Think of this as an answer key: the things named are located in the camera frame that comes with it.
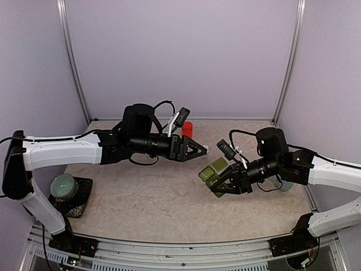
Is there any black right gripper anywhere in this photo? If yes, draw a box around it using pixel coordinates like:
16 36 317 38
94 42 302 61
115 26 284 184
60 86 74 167
210 155 281 195

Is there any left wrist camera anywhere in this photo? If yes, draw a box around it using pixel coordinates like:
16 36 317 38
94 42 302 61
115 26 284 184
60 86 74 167
165 107 191 137

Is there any green ceramic bowl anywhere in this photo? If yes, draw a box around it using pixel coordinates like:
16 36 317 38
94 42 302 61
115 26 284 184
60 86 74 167
50 174 76 199

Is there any left aluminium frame post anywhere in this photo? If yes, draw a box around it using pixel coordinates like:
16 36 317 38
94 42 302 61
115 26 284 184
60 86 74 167
56 0 91 125

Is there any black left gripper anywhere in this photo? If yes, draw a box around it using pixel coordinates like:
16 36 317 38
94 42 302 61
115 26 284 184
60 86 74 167
130 133 208 162

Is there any black square tray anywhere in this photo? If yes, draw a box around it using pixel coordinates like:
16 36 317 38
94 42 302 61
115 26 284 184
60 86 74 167
49 177 93 218

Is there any right aluminium frame post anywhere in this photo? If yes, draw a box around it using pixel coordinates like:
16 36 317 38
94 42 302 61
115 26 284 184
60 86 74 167
272 0 306 126

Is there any front aluminium rail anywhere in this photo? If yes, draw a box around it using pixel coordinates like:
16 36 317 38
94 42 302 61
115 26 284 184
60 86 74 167
34 233 339 271

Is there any aluminium frame post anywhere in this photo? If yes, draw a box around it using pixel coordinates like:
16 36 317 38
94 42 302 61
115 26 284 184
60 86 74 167
272 0 306 126
56 0 91 125

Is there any light blue mug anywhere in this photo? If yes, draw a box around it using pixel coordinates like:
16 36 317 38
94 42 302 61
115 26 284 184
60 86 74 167
279 180 294 192

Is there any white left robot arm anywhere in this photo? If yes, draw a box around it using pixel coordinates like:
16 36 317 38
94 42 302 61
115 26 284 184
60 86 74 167
2 103 208 251

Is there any red cylindrical can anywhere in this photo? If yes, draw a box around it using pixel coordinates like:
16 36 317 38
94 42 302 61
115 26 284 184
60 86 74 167
182 121 193 139

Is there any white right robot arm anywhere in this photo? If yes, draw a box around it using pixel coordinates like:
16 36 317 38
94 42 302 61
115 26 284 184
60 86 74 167
210 127 360 251

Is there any green pill organizer box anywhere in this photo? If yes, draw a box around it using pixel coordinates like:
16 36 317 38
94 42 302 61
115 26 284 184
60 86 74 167
198 158 228 189

